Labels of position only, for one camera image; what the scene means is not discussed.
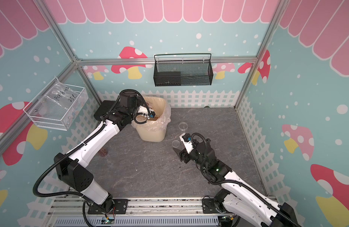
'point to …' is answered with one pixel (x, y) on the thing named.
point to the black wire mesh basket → (183, 69)
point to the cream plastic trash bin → (158, 105)
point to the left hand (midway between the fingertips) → (135, 97)
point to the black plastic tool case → (103, 108)
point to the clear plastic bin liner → (160, 124)
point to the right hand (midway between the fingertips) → (178, 144)
